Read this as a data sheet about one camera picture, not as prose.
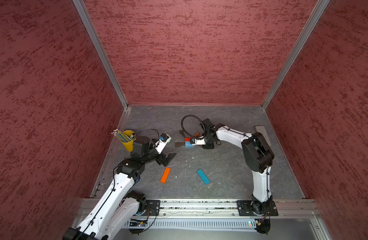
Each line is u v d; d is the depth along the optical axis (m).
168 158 0.68
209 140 0.85
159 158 0.67
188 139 0.87
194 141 0.85
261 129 1.03
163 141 0.64
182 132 1.07
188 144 0.91
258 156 0.53
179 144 0.97
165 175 0.85
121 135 0.86
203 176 0.85
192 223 0.71
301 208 0.76
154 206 0.74
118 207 0.47
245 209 0.74
